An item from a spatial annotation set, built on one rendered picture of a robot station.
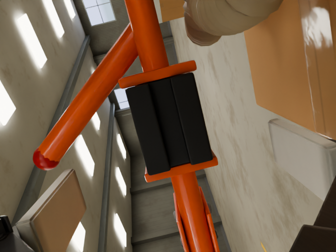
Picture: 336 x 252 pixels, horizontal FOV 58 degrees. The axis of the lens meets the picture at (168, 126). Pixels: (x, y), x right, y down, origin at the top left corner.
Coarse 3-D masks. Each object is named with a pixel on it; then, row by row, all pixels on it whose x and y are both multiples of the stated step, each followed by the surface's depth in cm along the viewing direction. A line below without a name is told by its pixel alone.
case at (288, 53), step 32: (288, 0) 29; (320, 0) 24; (256, 32) 40; (288, 32) 31; (320, 32) 25; (256, 64) 43; (288, 64) 32; (320, 64) 26; (256, 96) 46; (288, 96) 34; (320, 96) 27; (320, 128) 29
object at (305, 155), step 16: (272, 128) 19; (288, 128) 17; (272, 144) 20; (288, 144) 17; (304, 144) 15; (320, 144) 13; (288, 160) 17; (304, 160) 15; (320, 160) 14; (304, 176) 16; (320, 176) 14; (320, 192) 14
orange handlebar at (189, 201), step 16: (128, 0) 22; (144, 0) 22; (128, 16) 23; (144, 16) 22; (144, 32) 23; (160, 32) 23; (144, 48) 23; (160, 48) 23; (144, 64) 23; (160, 64) 23; (176, 176) 25; (192, 176) 25; (176, 192) 26; (192, 192) 25; (176, 208) 28; (192, 208) 25; (208, 208) 27; (192, 224) 26; (208, 224) 26; (192, 240) 26; (208, 240) 26
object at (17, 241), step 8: (0, 216) 13; (0, 224) 13; (8, 224) 13; (0, 232) 13; (8, 232) 13; (0, 240) 12; (8, 240) 12; (16, 240) 12; (0, 248) 12; (8, 248) 12; (16, 248) 11; (24, 248) 11
